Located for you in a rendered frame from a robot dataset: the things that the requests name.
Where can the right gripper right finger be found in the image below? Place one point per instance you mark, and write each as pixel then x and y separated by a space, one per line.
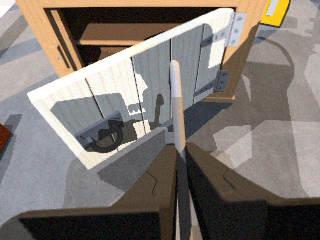
pixel 229 206

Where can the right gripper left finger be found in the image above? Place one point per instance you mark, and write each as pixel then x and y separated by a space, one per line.
pixel 147 211

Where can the wooden post with metal hook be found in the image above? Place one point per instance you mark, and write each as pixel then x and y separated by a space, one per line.
pixel 184 210

